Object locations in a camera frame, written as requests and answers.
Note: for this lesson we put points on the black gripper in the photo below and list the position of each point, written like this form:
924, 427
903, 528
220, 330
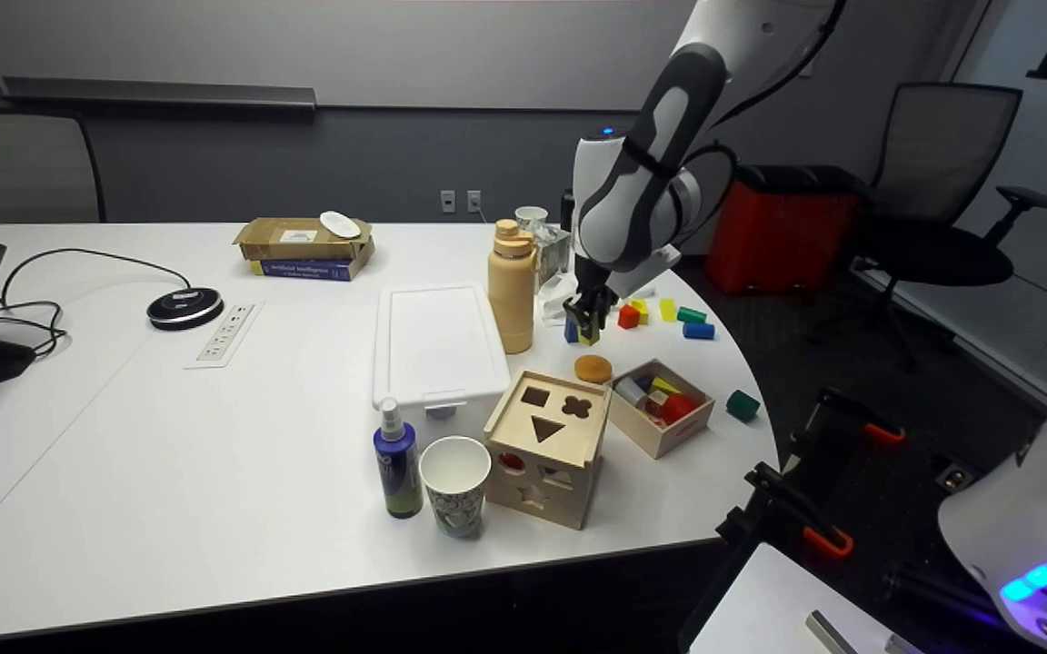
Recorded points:
592, 281

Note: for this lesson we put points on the small yellow wooden block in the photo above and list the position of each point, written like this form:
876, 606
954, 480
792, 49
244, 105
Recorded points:
586, 335
668, 386

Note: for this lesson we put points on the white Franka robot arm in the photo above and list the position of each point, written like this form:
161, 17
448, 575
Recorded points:
634, 205

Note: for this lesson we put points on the short blue cylinder block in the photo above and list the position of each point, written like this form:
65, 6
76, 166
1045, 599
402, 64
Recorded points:
568, 328

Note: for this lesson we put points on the red wooden block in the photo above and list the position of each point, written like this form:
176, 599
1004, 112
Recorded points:
627, 317
677, 407

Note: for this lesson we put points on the yellow rectangular wooden block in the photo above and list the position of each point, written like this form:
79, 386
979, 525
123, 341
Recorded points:
668, 311
642, 304

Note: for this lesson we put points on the marble pattern tissue box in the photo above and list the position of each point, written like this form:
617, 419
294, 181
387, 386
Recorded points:
551, 248

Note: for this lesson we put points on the long green wooden block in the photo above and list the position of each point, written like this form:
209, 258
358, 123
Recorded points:
691, 313

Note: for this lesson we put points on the long blue cylinder block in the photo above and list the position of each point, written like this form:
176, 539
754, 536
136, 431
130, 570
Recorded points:
701, 330

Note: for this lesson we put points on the wooden block tray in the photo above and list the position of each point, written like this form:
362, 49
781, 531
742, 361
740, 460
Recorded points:
659, 431

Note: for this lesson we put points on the wooden shape sorter box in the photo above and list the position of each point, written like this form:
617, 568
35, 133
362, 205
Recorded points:
548, 448

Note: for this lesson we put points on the flat white box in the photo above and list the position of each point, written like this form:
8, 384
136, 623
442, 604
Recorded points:
437, 345

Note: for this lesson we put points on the short green wooden block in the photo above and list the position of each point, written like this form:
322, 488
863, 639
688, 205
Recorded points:
740, 405

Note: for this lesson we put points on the orange wooden disc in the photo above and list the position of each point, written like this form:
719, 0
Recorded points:
593, 368

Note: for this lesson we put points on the white wooden cylinder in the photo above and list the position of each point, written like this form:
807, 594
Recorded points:
631, 390

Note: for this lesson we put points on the tan plastic bottle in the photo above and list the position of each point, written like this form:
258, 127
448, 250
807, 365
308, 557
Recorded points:
511, 291

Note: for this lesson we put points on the patterned paper cup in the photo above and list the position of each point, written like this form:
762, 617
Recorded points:
456, 488

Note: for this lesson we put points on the red storage bin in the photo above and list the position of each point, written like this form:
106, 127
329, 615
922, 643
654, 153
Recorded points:
781, 237

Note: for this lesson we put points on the purple spray bottle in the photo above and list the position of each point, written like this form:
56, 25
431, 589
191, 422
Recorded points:
399, 467

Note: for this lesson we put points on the white oval object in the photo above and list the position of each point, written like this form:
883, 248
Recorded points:
341, 224

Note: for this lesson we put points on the black orange clamp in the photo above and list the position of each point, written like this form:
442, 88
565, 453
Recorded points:
871, 431
809, 525

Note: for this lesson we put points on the white paper board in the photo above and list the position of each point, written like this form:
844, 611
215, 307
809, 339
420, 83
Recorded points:
765, 604

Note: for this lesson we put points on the white remote control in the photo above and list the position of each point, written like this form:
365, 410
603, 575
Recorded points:
224, 335

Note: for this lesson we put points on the black office chair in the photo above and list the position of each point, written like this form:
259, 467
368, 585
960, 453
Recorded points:
947, 181

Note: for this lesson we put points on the small grey bar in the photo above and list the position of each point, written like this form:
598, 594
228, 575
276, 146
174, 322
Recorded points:
832, 633

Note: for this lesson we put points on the black round puck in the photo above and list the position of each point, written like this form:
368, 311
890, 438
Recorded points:
182, 307

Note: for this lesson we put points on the grey conference chair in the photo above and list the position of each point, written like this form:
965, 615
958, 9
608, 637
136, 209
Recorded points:
16, 169

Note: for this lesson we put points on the white wall outlet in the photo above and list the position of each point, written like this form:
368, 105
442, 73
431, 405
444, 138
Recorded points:
474, 196
444, 196

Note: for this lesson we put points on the wall whiteboard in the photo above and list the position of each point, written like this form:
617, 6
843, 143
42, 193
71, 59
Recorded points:
308, 49

